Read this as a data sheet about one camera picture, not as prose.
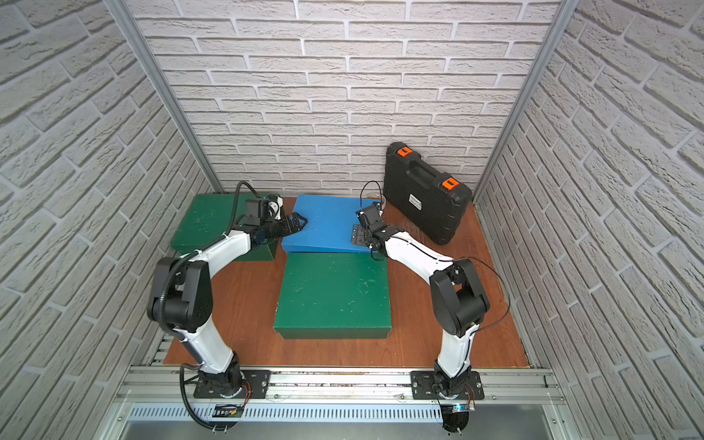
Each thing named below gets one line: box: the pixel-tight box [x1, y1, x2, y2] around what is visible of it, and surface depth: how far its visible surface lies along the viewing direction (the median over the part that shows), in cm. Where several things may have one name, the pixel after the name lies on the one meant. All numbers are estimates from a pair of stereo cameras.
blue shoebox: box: [282, 194, 382, 253], surface depth 93 cm
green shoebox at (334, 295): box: [273, 252, 393, 340], surface depth 81 cm
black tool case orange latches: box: [383, 141, 473, 246], surface depth 97 cm
